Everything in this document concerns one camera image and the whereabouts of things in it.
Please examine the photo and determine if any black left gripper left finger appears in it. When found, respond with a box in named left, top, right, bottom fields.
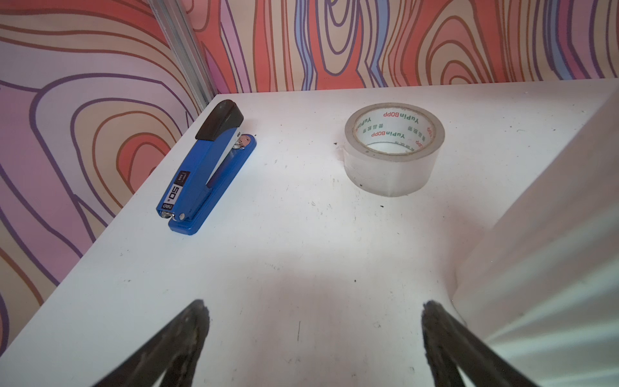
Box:
left=96, top=299, right=211, bottom=386

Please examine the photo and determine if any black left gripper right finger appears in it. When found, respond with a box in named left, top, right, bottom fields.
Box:
left=422, top=301, right=535, bottom=386

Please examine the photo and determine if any white ribbed ceramic vase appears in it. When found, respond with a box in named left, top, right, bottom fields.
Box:
left=452, top=94, right=618, bottom=386

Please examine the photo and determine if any blue black stapler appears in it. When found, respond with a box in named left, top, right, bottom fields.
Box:
left=156, top=99, right=256, bottom=235

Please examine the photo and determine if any clear tape roll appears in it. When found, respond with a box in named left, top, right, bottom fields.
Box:
left=343, top=103, right=446, bottom=198

